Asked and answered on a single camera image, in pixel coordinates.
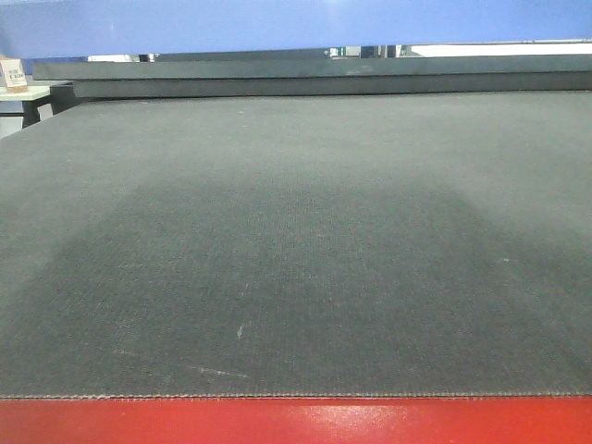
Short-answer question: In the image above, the blue plastic tray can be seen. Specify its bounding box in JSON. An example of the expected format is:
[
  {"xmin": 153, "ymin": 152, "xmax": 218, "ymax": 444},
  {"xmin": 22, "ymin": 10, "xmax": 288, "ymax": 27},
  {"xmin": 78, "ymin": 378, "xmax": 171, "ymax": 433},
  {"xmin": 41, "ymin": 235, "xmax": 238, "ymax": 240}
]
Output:
[{"xmin": 1, "ymin": 1, "xmax": 591, "ymax": 58}]

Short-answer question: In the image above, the dark grey table mat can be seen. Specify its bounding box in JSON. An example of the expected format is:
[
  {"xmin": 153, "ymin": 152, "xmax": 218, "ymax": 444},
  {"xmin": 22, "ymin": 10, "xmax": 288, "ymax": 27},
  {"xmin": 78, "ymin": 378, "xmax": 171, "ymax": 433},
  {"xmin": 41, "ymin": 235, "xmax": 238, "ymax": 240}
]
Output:
[{"xmin": 1, "ymin": 92, "xmax": 591, "ymax": 398}]

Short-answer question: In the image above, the white side table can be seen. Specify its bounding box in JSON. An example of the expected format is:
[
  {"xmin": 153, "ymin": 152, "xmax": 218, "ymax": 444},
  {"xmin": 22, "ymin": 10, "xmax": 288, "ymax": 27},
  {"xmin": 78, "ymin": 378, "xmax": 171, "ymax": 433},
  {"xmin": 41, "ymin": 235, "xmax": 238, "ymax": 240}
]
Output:
[{"xmin": 1, "ymin": 85, "xmax": 52, "ymax": 129}]

